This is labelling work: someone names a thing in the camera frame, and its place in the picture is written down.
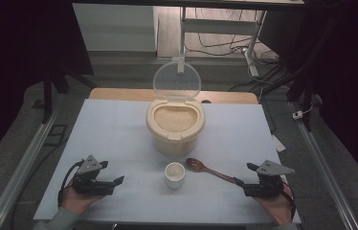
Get person's left hand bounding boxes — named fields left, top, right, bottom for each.
left=61, top=180, right=104, bottom=216

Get black stand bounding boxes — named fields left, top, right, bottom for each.
left=41, top=63, right=99, bottom=124

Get cream rice container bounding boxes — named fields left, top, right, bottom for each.
left=145, top=98, right=207, bottom=156

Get right hand-held gripper cable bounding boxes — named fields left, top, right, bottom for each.
left=280, top=180, right=297, bottom=221

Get black floor cables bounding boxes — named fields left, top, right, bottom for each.
left=185, top=8, right=283, bottom=94

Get white rice heap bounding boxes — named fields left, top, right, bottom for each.
left=153, top=104, right=198, bottom=133

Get white paper tag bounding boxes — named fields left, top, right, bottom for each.
left=271, top=133, right=286, bottom=152

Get white cup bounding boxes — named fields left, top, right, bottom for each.
left=164, top=161, right=187, bottom=190

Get white table cover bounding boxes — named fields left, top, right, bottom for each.
left=33, top=98, right=302, bottom=224

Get clear container lid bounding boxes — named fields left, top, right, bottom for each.
left=152, top=60, right=202, bottom=100

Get white cabinet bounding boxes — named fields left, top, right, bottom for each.
left=72, top=3, right=157, bottom=53

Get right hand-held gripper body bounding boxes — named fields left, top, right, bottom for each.
left=243, top=159, right=296, bottom=197

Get wooden table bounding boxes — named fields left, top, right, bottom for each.
left=89, top=87, right=259, bottom=105

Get hand-held gripper cable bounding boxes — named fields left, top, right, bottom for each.
left=280, top=180, right=297, bottom=221
left=56, top=159, right=85, bottom=209

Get left hand-held gripper cable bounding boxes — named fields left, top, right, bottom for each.
left=56, top=159, right=85, bottom=209

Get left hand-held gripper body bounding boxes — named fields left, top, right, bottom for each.
left=72, top=155, right=116, bottom=196

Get brown wooden spoon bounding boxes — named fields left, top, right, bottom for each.
left=185, top=157, right=237, bottom=185

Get white desk frame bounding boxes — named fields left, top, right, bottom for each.
left=176, top=6, right=268, bottom=78

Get black floor bracket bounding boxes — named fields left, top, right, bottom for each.
left=43, top=124, right=69, bottom=148

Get metal rail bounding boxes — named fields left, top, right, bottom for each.
left=0, top=108, right=58, bottom=230
left=290, top=102, right=358, bottom=230

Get dark curtain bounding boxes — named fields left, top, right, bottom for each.
left=0, top=0, right=94, bottom=173
left=259, top=0, right=358, bottom=196

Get person's right hand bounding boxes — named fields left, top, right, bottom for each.
left=255, top=186, right=296, bottom=226

